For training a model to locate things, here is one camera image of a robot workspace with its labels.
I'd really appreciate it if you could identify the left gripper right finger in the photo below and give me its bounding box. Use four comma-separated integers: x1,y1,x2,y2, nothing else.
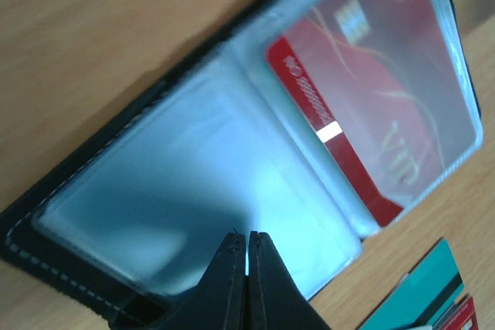
247,232,329,329

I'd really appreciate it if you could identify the black leather card holder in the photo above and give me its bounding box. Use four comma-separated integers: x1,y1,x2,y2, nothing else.
0,0,485,327

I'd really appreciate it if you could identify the red card in pile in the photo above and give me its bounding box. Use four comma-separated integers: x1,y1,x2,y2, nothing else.
432,294,479,330

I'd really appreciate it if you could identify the large teal card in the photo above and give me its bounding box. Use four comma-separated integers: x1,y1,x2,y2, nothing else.
360,239,464,329

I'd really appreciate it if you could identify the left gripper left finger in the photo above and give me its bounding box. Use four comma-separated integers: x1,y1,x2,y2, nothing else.
156,233,246,329

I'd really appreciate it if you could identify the dark red card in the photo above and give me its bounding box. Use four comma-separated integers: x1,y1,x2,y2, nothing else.
266,0,483,227

